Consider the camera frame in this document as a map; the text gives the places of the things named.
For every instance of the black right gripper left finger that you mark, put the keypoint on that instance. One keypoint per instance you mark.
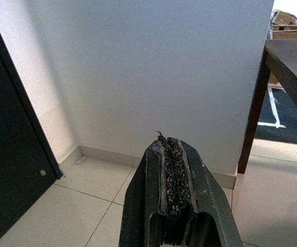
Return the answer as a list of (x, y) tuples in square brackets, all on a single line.
[(138, 205)]

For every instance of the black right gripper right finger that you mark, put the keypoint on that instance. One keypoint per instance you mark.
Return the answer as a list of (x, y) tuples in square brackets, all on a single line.
[(207, 205)]

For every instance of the silver cabinet screw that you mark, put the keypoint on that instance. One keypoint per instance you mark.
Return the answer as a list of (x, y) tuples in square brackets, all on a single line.
[(43, 172)]

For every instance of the dark blue rug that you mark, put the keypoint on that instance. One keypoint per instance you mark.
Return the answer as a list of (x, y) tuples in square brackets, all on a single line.
[(292, 123)]

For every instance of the dark wooden table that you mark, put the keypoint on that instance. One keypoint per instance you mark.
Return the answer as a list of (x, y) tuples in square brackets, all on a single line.
[(287, 56)]

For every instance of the large brown cardboard box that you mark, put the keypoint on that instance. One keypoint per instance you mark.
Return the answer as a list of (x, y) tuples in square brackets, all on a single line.
[(292, 33)]

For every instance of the small brown cardboard box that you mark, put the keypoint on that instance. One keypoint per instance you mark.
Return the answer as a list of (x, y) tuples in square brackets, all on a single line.
[(284, 17)]

